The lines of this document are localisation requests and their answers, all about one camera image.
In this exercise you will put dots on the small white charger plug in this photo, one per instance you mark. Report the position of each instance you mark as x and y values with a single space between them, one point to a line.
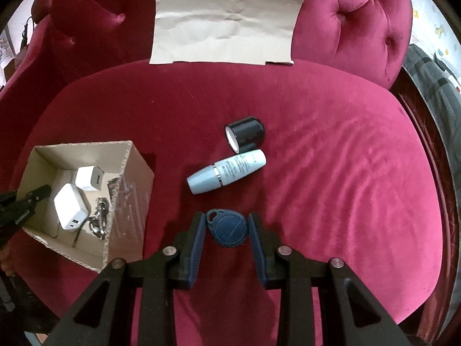
90 178

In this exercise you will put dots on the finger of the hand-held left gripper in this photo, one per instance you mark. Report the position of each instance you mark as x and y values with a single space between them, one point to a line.
25 202

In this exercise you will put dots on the pale blue cosmetic bottle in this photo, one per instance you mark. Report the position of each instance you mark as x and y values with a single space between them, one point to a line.
227 171

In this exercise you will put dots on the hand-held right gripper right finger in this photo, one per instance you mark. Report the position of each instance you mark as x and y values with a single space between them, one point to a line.
259 252

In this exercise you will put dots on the white printed cloth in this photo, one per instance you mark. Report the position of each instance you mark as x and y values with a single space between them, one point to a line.
435 14

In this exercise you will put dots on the cardboard box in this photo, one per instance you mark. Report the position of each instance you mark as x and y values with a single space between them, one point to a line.
126 194

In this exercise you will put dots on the black glossy cap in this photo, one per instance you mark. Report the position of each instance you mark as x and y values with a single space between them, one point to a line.
246 131

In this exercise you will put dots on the large white charger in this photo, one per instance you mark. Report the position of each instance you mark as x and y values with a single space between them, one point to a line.
70 205

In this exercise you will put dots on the grey blanket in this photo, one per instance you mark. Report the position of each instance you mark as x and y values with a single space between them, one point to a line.
432 79

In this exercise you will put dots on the red velvet tufted chair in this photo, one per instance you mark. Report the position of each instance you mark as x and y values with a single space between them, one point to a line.
306 187

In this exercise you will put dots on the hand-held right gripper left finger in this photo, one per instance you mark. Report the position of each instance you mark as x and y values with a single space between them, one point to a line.
192 248

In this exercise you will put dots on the brown paper sheet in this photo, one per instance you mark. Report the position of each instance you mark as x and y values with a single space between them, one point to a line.
227 18

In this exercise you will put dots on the blue key fob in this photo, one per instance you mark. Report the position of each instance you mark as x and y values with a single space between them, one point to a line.
227 229

